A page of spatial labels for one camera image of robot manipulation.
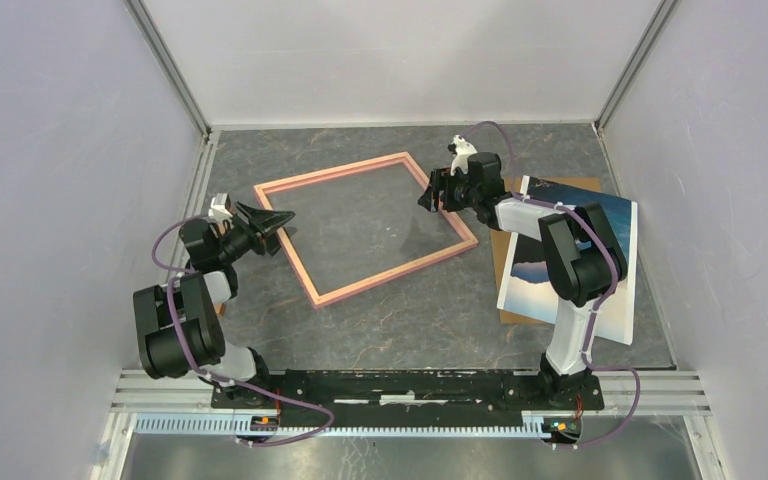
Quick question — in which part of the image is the aluminium rail frame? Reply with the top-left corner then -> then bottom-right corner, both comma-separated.
102,0 -> 223,480

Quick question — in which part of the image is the brown cardboard backing board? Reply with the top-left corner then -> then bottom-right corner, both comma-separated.
490,177 -> 601,325

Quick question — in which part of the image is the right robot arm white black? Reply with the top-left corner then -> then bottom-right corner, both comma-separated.
418,152 -> 628,408

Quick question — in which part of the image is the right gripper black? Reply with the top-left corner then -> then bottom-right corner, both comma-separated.
418,165 -> 481,213

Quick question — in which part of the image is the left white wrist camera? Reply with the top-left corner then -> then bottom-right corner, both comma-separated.
208,193 -> 234,223

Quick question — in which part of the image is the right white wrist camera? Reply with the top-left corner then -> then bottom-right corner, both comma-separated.
448,135 -> 478,174

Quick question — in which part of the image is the white slotted cable duct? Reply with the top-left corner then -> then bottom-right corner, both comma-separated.
133,412 -> 574,439

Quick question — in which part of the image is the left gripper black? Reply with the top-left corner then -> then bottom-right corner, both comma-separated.
215,201 -> 297,263

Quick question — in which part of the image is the blue sea photo print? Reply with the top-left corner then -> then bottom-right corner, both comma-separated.
496,175 -> 639,346

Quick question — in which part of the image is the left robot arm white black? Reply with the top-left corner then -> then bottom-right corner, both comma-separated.
133,194 -> 295,408

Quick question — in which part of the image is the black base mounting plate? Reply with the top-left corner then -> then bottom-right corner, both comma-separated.
211,370 -> 605,428

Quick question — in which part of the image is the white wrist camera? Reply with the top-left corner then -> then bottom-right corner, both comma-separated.
208,193 -> 234,223
448,135 -> 478,174

